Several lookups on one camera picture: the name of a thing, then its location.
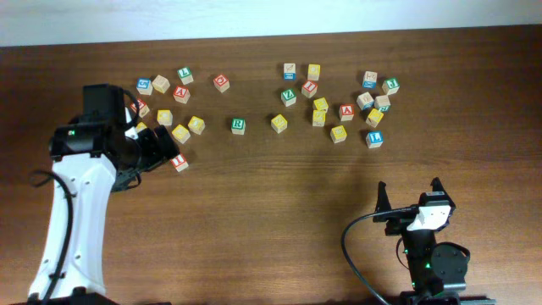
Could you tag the wooden block blue side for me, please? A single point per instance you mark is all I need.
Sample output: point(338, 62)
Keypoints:
point(289, 71)

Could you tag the wooden block green edge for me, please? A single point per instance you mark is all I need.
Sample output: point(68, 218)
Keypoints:
point(382, 103)

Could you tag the red letter A block left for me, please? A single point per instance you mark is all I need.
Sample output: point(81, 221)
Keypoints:
point(181, 94)

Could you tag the red letter a block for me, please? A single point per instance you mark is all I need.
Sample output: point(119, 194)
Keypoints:
point(346, 112)
point(181, 94)

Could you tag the red letter A block right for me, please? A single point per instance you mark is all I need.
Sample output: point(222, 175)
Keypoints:
point(346, 112)

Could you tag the green letter L block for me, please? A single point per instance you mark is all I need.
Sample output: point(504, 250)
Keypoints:
point(185, 75)

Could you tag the green letter R block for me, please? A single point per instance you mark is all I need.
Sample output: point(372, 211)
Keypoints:
point(238, 126)

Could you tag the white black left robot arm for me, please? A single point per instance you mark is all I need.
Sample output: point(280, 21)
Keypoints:
point(90, 161)

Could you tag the red letter C block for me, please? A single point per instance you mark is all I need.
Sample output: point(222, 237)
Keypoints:
point(221, 83)

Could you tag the yellow block middle upper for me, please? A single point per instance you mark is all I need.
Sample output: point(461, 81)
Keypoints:
point(320, 104)

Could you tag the green letter Z block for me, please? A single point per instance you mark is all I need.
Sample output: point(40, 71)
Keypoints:
point(288, 97)

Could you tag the yellow block left lower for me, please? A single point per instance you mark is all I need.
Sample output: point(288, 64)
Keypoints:
point(181, 134)

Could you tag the red letter i block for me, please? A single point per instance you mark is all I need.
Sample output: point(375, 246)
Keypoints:
point(179, 162)
point(309, 88)

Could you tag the blue letter L block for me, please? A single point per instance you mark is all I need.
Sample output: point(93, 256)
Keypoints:
point(374, 139)

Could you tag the red number 6 block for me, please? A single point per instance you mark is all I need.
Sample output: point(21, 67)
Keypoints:
point(143, 108)

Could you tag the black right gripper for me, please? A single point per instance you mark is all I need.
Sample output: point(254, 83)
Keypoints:
point(399, 223)

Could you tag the yellow block lower right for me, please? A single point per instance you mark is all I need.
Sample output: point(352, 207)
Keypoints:
point(338, 134)

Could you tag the green letter J block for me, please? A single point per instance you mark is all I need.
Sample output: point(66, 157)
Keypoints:
point(390, 86)

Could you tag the yellow block middle lower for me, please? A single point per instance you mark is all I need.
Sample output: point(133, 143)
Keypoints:
point(318, 118)

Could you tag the yellow block top centre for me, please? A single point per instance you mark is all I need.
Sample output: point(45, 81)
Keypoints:
point(313, 72)

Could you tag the wooden block blue bottom right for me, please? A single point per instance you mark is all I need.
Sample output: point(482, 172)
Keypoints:
point(369, 79)

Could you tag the yellow letter C block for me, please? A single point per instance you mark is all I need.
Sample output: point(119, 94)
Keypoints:
point(165, 117)

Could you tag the plain wooden block left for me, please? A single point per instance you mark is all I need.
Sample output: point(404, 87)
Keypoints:
point(161, 84)

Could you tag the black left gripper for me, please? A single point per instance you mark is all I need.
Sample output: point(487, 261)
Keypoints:
point(157, 152)

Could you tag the blue block top left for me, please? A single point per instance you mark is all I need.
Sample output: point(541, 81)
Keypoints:
point(144, 86)

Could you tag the yellow block far left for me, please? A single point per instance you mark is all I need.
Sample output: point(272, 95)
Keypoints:
point(140, 127)

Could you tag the wooden block blue edge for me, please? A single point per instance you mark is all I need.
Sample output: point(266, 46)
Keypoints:
point(365, 101)

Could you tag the yellow block tilted right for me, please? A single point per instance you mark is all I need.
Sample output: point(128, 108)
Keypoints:
point(374, 117)

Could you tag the yellow block left upper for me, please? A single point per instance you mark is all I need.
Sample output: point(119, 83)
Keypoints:
point(196, 125)

